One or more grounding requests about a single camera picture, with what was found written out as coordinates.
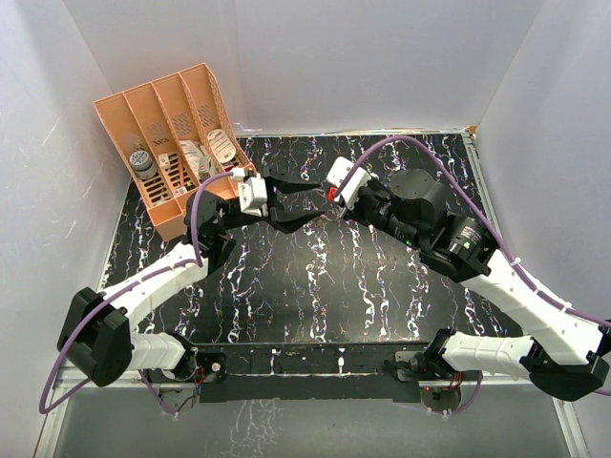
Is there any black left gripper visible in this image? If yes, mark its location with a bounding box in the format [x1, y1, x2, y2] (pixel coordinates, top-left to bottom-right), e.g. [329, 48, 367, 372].
[216, 169, 325, 233]

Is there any large silver keyring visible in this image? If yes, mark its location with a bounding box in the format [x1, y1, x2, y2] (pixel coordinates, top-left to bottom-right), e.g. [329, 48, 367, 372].
[316, 191, 347, 221]

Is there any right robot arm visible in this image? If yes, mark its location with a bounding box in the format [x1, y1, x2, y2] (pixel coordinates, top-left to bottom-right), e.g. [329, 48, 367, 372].
[327, 165, 610, 402]

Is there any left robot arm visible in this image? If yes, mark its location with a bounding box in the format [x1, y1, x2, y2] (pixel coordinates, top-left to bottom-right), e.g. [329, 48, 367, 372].
[57, 168, 322, 387]

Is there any small grey labelled box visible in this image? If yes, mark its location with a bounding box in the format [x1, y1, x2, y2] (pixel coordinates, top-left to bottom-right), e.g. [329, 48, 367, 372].
[197, 155, 216, 182]

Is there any round wooden label disc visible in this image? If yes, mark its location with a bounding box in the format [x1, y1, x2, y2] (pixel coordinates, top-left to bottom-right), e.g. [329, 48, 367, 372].
[206, 129, 237, 164]

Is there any small white box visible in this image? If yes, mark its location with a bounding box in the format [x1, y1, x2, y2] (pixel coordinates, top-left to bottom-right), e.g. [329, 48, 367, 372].
[179, 140, 204, 168]

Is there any orange file organizer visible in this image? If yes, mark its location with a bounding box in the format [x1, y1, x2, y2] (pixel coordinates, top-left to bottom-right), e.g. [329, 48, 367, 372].
[94, 63, 254, 241]

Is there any grey round tin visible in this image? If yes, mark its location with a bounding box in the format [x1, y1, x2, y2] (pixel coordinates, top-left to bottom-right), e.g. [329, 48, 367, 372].
[129, 150, 157, 180]

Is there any black base bar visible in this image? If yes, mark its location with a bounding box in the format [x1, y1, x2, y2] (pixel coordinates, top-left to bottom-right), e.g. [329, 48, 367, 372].
[196, 342, 424, 403]

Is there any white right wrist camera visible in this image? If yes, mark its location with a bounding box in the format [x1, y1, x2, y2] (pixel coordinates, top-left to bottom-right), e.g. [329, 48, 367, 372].
[327, 156, 371, 211]

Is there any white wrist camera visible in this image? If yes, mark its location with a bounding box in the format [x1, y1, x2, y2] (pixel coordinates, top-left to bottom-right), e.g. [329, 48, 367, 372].
[231, 168, 267, 218]
[327, 156, 371, 211]

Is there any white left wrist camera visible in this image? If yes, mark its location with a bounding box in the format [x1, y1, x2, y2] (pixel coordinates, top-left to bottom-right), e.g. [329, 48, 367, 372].
[231, 168, 267, 218]

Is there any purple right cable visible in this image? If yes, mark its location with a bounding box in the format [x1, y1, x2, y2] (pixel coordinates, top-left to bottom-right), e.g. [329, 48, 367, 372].
[333, 135, 611, 397]

